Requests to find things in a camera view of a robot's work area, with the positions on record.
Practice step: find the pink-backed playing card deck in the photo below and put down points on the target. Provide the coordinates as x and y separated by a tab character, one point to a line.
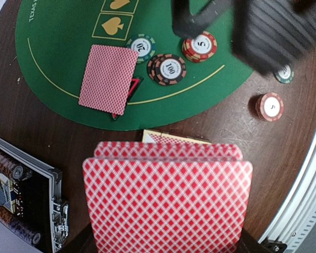
179	197

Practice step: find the triangular all-in button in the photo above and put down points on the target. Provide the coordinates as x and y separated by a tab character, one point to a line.
135	84

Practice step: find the gold card deck box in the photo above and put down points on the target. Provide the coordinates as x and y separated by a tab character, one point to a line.
150	136

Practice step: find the front aluminium rail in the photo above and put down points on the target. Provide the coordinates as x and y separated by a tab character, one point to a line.
297	215

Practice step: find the brown chip row in case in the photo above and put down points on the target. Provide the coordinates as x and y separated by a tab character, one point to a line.
13	169

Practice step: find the green poker chip stack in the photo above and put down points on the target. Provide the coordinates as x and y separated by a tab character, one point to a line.
285	75

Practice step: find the purple chip row in case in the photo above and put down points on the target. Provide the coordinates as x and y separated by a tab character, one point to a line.
19	228

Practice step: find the dealt pink-backed card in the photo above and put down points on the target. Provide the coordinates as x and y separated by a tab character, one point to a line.
107	78

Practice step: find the orange poker chip stack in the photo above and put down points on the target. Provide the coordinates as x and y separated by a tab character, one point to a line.
269	107

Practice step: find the round green poker mat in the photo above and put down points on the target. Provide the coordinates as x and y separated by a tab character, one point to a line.
54	38

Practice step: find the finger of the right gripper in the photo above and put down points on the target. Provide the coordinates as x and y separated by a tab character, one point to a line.
183	23

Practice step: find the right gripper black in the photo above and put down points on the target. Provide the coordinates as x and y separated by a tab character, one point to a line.
267	35

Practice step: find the red five chip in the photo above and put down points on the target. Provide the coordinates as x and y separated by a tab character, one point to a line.
200	49

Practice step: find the blue card deck in case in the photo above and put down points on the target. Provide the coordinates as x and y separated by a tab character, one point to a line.
11	196

